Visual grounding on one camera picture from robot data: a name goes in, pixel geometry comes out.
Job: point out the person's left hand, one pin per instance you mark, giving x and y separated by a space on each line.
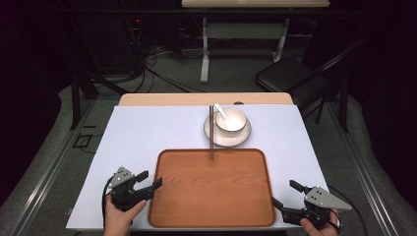
118 221

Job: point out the dark brown chopstick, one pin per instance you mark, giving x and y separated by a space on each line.
210 137

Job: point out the white ceramic spoon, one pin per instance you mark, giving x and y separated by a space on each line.
220 111

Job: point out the black folding chair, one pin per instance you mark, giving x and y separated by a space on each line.
288 75

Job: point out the metal floor rail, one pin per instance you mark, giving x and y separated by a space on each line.
364 170
49 170

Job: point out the white-legged background table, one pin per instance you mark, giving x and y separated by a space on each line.
242 31

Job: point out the brown wooden tray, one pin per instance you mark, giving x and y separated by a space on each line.
213 193

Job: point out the white table cover sheet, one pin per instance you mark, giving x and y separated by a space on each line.
137 137

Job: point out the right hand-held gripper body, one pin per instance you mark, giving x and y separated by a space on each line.
316 205

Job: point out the person's right hand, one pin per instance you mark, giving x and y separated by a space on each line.
319 230

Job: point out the white bowl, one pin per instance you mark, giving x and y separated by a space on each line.
234 123

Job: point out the white round plate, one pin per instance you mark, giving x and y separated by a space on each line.
229 139

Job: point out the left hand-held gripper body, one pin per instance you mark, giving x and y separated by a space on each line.
124 193

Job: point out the black metal stand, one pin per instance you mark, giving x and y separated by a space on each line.
76 105

